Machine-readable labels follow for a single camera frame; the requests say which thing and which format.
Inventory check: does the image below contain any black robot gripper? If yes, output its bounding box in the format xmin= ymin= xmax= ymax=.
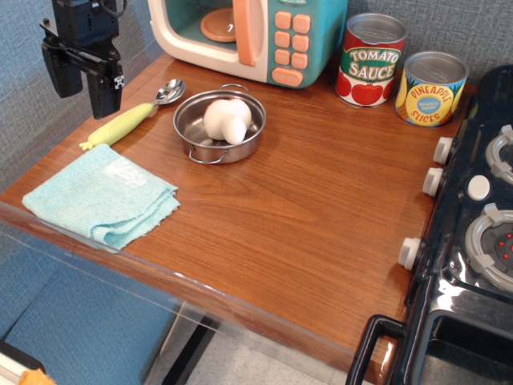
xmin=40 ymin=1 xmax=123 ymax=120

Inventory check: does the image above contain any light blue cloth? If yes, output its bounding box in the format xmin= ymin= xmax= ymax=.
xmin=22 ymin=144 xmax=180 ymax=251

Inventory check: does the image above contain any small steel pot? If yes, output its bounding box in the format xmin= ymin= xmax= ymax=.
xmin=173 ymin=84 xmax=267 ymax=164

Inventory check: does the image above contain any white toy mushroom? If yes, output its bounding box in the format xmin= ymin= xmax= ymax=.
xmin=203 ymin=99 xmax=252 ymax=145

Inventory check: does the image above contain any orange microwave plate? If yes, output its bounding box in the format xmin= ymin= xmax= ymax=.
xmin=200 ymin=7 xmax=236 ymax=43

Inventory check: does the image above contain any teal toy microwave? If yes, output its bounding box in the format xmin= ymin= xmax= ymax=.
xmin=148 ymin=0 xmax=348 ymax=89

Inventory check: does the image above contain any tomato sauce can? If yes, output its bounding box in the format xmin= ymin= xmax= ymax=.
xmin=336 ymin=12 xmax=407 ymax=107

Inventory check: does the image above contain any orange object at corner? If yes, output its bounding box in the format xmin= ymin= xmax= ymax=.
xmin=18 ymin=369 xmax=56 ymax=385

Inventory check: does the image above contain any pineapple slices can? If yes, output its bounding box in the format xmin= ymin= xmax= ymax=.
xmin=395 ymin=51 xmax=469 ymax=128

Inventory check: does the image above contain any white stove knob middle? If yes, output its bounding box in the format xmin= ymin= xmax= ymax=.
xmin=422 ymin=168 xmax=443 ymax=197

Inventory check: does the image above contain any white stove knob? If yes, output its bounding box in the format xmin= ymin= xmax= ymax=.
xmin=433 ymin=136 xmax=454 ymax=165
xmin=398 ymin=237 xmax=421 ymax=270
xmin=422 ymin=168 xmax=443 ymax=197

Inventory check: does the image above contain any white stove knob bottom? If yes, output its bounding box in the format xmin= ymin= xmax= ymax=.
xmin=398 ymin=237 xmax=421 ymax=270

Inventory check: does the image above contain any white stove knob top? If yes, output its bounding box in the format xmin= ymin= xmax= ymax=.
xmin=433 ymin=136 xmax=454 ymax=165

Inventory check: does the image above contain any white round stove button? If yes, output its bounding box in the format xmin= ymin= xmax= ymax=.
xmin=467 ymin=175 xmax=491 ymax=201

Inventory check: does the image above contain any black toy stove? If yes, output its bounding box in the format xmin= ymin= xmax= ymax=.
xmin=345 ymin=65 xmax=513 ymax=385

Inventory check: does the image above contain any spoon with green handle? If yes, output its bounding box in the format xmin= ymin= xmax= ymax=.
xmin=79 ymin=79 xmax=186 ymax=151

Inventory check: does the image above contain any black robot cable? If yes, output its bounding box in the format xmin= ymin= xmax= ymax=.
xmin=92 ymin=0 xmax=129 ymax=19

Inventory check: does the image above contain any black oven door handle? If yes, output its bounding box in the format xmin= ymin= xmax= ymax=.
xmin=345 ymin=314 xmax=406 ymax=385

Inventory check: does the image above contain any grey burner ring upper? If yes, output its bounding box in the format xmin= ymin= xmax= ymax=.
xmin=485 ymin=124 xmax=513 ymax=186

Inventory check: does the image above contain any grey burner ring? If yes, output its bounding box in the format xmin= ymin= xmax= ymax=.
xmin=485 ymin=124 xmax=513 ymax=186
xmin=464 ymin=202 xmax=513 ymax=294

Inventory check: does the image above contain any grey burner ring lower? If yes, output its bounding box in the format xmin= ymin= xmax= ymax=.
xmin=464 ymin=202 xmax=513 ymax=294

